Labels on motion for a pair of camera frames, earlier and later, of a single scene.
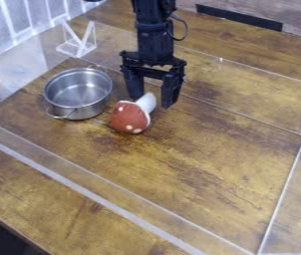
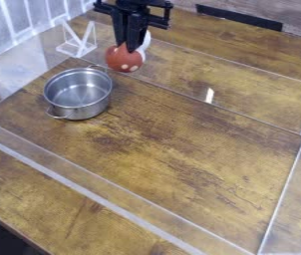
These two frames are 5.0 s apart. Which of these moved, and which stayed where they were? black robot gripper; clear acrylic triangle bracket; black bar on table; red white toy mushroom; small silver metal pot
Moved: black robot gripper; red white toy mushroom
Stayed: clear acrylic triangle bracket; black bar on table; small silver metal pot
